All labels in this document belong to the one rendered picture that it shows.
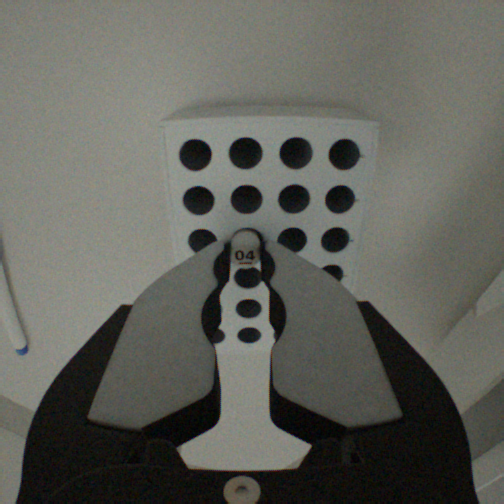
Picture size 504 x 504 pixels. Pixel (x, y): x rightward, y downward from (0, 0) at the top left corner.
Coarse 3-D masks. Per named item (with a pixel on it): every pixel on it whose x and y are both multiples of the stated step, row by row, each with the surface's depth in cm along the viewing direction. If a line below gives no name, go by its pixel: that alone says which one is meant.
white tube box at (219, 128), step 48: (192, 144) 14; (240, 144) 15; (288, 144) 15; (336, 144) 15; (192, 192) 14; (240, 192) 15; (288, 192) 15; (336, 192) 15; (192, 240) 15; (288, 240) 15; (336, 240) 15; (240, 288) 15; (240, 336) 17
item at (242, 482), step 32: (160, 448) 5; (320, 448) 5; (96, 480) 4; (128, 480) 4; (160, 480) 4; (192, 480) 4; (224, 480) 4; (256, 480) 4; (288, 480) 4; (320, 480) 4; (352, 480) 4; (384, 480) 4; (416, 480) 4
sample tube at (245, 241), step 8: (240, 232) 13; (248, 232) 13; (256, 232) 14; (232, 240) 13; (240, 240) 13; (248, 240) 13; (256, 240) 13; (232, 248) 13; (240, 248) 13; (248, 248) 13; (256, 248) 13; (232, 256) 13; (240, 256) 13; (248, 256) 13; (256, 256) 13; (240, 264) 13; (248, 264) 13
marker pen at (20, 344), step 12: (0, 264) 18; (0, 276) 18; (0, 288) 18; (0, 300) 19; (0, 312) 19; (12, 312) 20; (12, 324) 20; (12, 336) 21; (24, 336) 22; (24, 348) 22
